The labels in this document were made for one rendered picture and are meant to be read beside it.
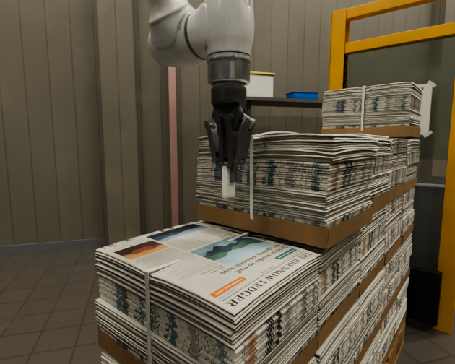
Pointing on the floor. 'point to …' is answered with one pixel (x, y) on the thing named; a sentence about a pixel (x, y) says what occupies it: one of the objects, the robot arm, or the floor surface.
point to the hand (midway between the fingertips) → (228, 182)
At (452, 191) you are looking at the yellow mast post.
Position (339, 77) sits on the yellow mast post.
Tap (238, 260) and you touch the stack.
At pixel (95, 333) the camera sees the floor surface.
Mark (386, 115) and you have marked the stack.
